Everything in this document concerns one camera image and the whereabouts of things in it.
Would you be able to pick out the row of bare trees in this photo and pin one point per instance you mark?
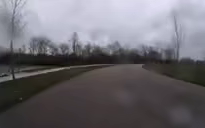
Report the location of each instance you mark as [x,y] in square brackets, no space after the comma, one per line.
[90,53]

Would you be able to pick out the grey asphalt path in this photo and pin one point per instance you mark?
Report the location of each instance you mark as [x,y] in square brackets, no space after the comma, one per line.
[123,96]

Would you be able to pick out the pale side path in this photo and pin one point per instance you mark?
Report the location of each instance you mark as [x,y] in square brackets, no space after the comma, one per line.
[26,74]

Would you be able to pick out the thin bare tree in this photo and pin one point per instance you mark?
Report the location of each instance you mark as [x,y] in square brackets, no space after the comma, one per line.
[12,43]
[177,40]

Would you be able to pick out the grass verge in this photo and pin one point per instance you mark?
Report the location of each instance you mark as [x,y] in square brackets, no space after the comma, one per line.
[26,88]
[190,73]

